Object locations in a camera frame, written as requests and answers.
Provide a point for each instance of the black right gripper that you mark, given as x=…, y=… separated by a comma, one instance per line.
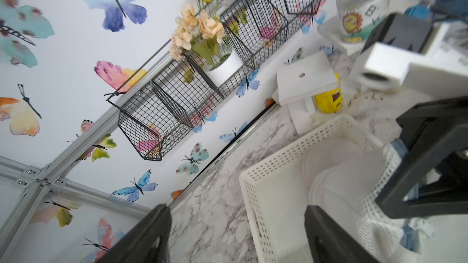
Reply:
x=432, y=179

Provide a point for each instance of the white tiered wooden shelf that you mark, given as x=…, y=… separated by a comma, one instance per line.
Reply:
x=299, y=82

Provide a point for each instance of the yellow plastic bottle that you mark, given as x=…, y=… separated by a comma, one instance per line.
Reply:
x=330, y=101

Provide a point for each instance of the white perforated plastic basket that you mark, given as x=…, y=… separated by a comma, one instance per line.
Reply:
x=276, y=195

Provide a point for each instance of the green lidded glass jar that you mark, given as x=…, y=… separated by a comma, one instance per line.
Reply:
x=358, y=18

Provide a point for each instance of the black wire wall basket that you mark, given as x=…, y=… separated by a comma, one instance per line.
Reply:
x=163, y=106

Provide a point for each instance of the pink trimmed mesh bag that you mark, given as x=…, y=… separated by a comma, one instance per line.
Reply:
x=327, y=154

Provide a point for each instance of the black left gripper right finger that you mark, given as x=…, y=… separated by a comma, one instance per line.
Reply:
x=329, y=243

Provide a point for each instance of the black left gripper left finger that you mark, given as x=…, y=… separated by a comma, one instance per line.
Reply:
x=147, y=242

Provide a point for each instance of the white mesh laundry bag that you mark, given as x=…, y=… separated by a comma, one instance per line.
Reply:
x=350, y=192

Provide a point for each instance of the white pot with flowers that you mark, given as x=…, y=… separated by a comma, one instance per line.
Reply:
x=201, y=33

